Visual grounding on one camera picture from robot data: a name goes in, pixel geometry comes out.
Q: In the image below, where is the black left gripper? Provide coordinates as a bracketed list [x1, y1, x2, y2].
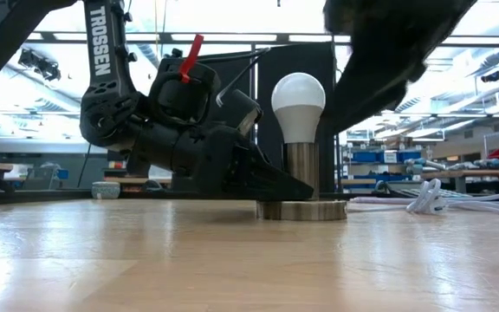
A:
[168, 124, 315, 202]

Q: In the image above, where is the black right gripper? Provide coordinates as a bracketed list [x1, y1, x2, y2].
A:
[322, 0, 479, 133]

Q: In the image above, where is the brass lamp socket base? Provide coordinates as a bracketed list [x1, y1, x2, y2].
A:
[255, 141, 348, 223]

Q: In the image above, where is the white lightbulb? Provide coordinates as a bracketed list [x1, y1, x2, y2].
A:
[270, 71, 327, 146]

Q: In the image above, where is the blue storage bin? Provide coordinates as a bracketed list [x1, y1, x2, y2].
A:
[398, 149, 424, 164]
[351, 150, 383, 165]

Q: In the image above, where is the black folding room divider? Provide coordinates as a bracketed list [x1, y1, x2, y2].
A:
[205, 41, 338, 195]

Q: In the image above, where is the patterned ceramic bowl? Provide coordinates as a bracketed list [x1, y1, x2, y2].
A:
[91, 180, 121, 201]

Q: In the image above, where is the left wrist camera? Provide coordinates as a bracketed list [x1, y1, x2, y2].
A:
[230, 88, 264, 137]

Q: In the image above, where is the white power cord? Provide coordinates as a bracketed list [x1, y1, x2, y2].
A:
[347, 178, 499, 217]

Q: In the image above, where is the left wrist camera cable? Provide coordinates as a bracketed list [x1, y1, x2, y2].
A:
[196, 46, 273, 108]

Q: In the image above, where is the red cable tie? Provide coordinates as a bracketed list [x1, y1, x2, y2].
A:
[178, 34, 205, 85]

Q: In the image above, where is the black hanging cable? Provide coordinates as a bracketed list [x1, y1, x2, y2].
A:
[76, 142, 93, 188]

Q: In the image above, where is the black aluminium frame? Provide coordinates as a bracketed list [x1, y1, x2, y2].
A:
[0, 189, 499, 207]

